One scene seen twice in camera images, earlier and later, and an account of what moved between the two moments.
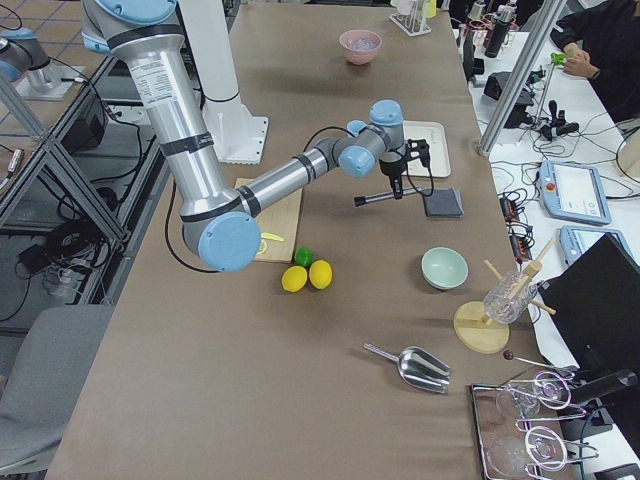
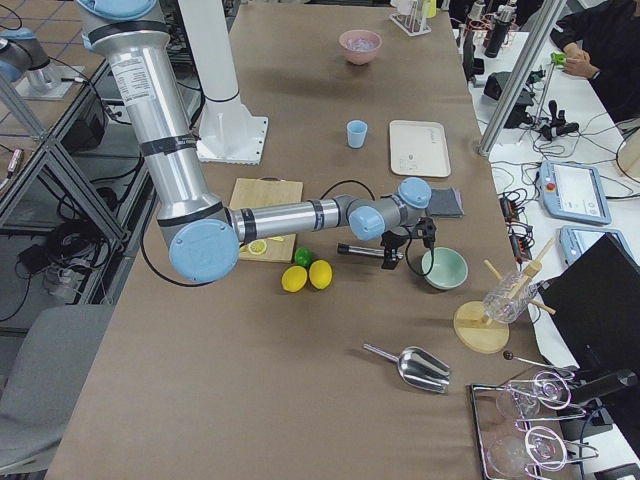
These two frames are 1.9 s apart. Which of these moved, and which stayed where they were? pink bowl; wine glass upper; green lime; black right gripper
Moved: black right gripper
Stayed: green lime; pink bowl; wine glass upper
